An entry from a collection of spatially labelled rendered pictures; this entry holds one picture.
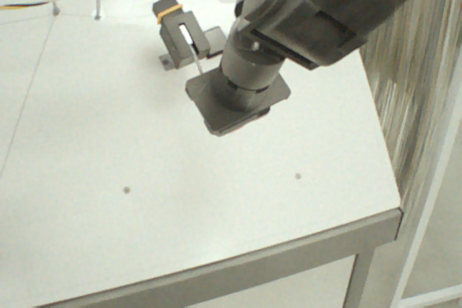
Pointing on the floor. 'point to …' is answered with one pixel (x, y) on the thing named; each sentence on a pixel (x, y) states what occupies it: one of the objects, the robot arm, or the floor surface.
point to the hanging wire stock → (404, 52)
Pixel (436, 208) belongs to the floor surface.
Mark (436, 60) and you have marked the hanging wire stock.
